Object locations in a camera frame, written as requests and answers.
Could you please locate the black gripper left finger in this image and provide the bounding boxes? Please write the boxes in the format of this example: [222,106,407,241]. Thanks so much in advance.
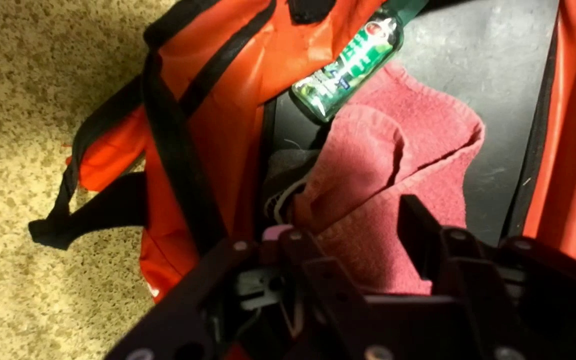
[262,224,294,242]

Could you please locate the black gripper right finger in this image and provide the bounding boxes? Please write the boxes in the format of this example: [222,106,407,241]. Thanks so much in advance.
[397,195,465,280]

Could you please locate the pink red towel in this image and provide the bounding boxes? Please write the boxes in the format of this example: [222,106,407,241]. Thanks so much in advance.
[290,66,484,294]

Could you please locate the black white striped cloth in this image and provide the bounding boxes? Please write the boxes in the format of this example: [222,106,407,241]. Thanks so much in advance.
[259,149,317,224]

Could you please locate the orange and black backpack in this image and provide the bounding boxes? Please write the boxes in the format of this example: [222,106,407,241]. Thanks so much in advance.
[27,0,576,299]

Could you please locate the green labelled plastic bottle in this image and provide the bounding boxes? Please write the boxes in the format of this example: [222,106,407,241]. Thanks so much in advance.
[290,0,430,125]

